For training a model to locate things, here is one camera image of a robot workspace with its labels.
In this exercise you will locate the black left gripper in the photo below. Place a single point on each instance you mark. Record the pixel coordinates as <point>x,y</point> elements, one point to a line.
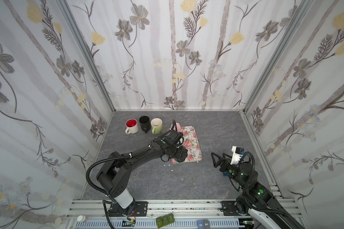
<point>177,141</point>

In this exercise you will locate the green circuit board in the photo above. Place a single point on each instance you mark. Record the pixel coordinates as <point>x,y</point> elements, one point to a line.
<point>165,220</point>

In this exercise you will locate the blue grey connector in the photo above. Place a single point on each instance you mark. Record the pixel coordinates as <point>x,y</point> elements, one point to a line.
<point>203,224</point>

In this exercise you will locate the white round cap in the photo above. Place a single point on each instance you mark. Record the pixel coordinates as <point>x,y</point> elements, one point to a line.
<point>82,218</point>

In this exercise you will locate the white mug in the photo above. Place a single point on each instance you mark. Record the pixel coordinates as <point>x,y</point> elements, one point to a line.
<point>132,126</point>

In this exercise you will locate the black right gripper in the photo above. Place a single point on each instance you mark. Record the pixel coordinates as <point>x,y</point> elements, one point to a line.
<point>222,163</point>

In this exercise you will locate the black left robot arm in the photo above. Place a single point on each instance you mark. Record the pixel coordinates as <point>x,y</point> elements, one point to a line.
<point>111,176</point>

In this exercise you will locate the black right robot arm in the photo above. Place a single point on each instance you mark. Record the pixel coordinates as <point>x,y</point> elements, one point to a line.
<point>255,200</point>

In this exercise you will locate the light green mug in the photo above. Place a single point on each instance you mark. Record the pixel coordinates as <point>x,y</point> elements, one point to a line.
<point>156,126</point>

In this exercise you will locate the black mug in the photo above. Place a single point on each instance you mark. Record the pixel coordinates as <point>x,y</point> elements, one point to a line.
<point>145,124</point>

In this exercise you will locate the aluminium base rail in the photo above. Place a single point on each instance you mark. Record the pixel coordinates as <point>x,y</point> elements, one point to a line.
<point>220,213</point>

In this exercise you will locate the floral serving tray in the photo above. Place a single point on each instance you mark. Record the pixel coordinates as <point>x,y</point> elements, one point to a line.
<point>191,143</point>

